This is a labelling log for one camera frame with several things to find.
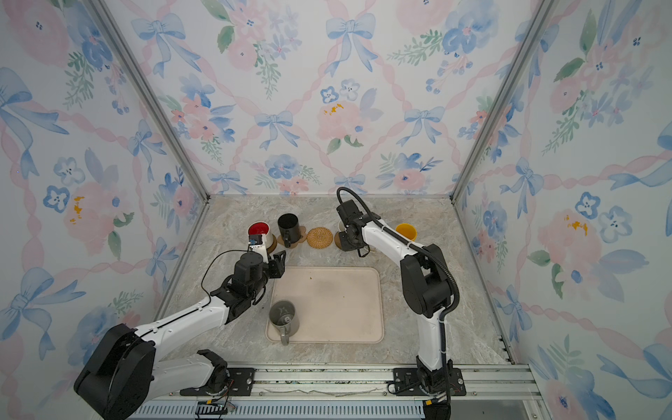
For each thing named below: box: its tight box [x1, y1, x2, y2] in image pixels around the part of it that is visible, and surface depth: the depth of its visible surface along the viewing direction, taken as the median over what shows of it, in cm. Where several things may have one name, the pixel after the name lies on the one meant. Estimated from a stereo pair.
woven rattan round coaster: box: [306, 226, 334, 250], surface depth 108 cm
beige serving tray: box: [266, 266, 385, 344], surface depth 92 cm
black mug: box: [277, 212, 301, 248], surface depth 102 cm
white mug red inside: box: [246, 220, 271, 245], surface depth 100 cm
